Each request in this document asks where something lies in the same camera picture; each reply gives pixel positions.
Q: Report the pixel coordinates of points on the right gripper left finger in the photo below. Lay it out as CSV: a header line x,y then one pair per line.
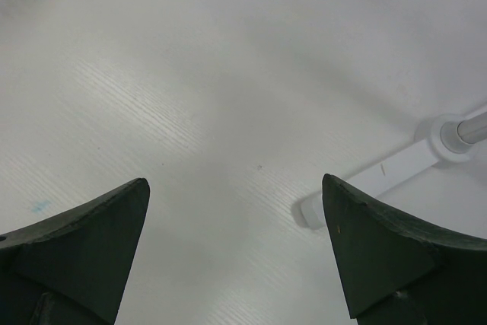
x,y
72,268

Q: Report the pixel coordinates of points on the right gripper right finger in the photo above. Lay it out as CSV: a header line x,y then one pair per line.
x,y
398,269

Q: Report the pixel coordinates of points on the metal clothes rack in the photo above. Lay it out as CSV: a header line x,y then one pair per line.
x,y
449,141

